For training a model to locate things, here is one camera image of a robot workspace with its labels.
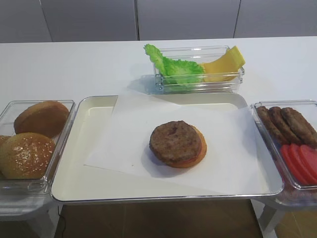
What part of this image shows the clear patty tomato container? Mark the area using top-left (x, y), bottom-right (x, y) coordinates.
top-left (251, 100), bottom-right (317, 207)

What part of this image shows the brown patty middle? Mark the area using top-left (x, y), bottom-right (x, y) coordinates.
top-left (268, 107), bottom-right (302, 145)

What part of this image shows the red tomato slice right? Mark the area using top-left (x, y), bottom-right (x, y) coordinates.
top-left (299, 145), bottom-right (317, 180)

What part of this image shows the brown patty on bun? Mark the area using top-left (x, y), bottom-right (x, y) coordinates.
top-left (149, 120), bottom-right (201, 166)

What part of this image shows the sesame bun top rear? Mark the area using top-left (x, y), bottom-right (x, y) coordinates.
top-left (0, 135), bottom-right (10, 147)

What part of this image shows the yellow cheese slice in container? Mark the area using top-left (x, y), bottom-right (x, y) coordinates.
top-left (201, 52), bottom-right (245, 82)

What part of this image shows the brown patty left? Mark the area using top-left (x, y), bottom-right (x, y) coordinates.
top-left (257, 106), bottom-right (289, 145)

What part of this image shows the red tomato slice left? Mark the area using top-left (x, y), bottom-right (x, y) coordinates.
top-left (281, 145), bottom-right (309, 185)

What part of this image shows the plain bun bottom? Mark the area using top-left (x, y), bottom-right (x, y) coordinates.
top-left (13, 101), bottom-right (69, 138)

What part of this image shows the clear bun container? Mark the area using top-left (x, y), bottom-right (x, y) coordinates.
top-left (0, 100), bottom-right (75, 195)

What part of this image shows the green lettuce leaf back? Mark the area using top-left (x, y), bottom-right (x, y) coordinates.
top-left (144, 44), bottom-right (165, 75)

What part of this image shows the red tomato slice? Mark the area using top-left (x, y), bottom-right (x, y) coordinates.
top-left (289, 144), bottom-right (317, 185)
top-left (281, 145), bottom-right (309, 185)
top-left (299, 145), bottom-right (317, 180)

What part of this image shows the red tomato slice middle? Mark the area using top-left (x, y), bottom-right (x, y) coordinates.
top-left (289, 144), bottom-right (317, 185)

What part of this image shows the sesame bun top front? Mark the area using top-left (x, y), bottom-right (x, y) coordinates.
top-left (0, 132), bottom-right (55, 179)

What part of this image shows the yellow cheese slice top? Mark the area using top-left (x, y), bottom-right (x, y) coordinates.
top-left (224, 46), bottom-right (245, 69)

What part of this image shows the sesame bun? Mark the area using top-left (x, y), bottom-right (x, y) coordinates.
top-left (0, 135), bottom-right (10, 147)
top-left (0, 132), bottom-right (55, 179)

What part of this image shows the white paper sheet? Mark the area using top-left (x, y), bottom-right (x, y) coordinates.
top-left (86, 94), bottom-right (269, 194)

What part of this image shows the bottom burger bun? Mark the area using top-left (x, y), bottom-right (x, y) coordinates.
top-left (168, 125), bottom-right (207, 169)

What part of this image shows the clear lettuce cheese container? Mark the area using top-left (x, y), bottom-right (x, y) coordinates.
top-left (154, 45), bottom-right (245, 94)

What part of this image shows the brown patty right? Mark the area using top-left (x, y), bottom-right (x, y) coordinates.
top-left (281, 107), bottom-right (317, 149)

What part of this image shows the green lettuce leaf front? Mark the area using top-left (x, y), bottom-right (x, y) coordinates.
top-left (160, 57), bottom-right (204, 84)

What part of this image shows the green lettuce leaf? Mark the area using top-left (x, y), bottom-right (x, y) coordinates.
top-left (144, 44), bottom-right (165, 75)
top-left (160, 57), bottom-right (204, 84)

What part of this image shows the yellow cheese slice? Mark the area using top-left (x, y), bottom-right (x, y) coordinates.
top-left (201, 52), bottom-right (245, 82)
top-left (224, 46), bottom-right (245, 69)

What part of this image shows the white serving tray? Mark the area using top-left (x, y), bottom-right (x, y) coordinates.
top-left (51, 93), bottom-right (283, 203)

